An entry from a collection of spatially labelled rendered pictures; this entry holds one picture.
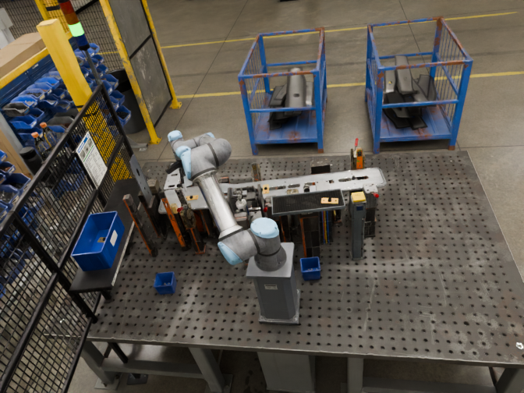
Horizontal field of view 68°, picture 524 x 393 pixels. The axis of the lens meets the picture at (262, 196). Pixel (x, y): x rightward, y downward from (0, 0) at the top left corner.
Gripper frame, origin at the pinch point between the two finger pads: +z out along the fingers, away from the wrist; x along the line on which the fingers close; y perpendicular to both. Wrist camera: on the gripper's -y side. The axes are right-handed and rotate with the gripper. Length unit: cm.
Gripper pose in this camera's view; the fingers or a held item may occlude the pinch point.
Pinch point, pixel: (186, 184)
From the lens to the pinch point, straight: 239.9
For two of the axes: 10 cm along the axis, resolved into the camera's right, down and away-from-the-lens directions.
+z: 1.3, 7.5, 6.5
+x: -0.1, -6.5, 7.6
